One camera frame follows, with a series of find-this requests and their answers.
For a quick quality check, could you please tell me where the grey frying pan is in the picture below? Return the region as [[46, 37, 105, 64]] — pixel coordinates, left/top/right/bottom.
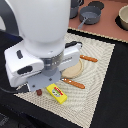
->
[[78, 6, 101, 29]]

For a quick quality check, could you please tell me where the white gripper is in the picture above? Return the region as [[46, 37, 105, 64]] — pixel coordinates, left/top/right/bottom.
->
[[4, 41, 82, 91]]

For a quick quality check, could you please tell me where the knife with orange handle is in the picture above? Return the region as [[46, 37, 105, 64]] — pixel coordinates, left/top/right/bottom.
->
[[80, 55, 98, 62]]

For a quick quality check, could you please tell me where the black stove burner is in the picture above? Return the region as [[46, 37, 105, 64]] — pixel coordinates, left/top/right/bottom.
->
[[88, 1, 104, 10]]

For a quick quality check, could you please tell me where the yellow butter box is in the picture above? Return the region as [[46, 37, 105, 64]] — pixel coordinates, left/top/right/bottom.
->
[[47, 84, 67, 104]]

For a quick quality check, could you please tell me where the brown toy sausage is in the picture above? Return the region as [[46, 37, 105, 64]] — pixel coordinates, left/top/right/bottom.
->
[[36, 89, 42, 96]]

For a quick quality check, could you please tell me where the round tan plate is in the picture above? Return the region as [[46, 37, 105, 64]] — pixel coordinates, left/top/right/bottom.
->
[[62, 60, 84, 79]]

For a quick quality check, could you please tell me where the beige woven placemat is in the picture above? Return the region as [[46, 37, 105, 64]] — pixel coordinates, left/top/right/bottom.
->
[[17, 33, 114, 128]]

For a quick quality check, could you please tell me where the beige bowl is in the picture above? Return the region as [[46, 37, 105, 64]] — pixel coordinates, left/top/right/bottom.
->
[[119, 5, 128, 30]]

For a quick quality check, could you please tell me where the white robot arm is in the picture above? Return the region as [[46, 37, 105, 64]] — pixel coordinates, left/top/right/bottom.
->
[[0, 0, 82, 93]]

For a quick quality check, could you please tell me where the pink toy stove board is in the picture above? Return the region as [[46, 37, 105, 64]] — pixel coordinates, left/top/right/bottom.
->
[[68, 0, 128, 43]]

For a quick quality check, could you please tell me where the fork with orange handle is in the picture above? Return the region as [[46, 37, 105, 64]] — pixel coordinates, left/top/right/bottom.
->
[[61, 78, 85, 89]]

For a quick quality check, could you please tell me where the grey cooking pot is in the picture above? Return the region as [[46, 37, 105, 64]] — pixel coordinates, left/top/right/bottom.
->
[[70, 0, 83, 18]]

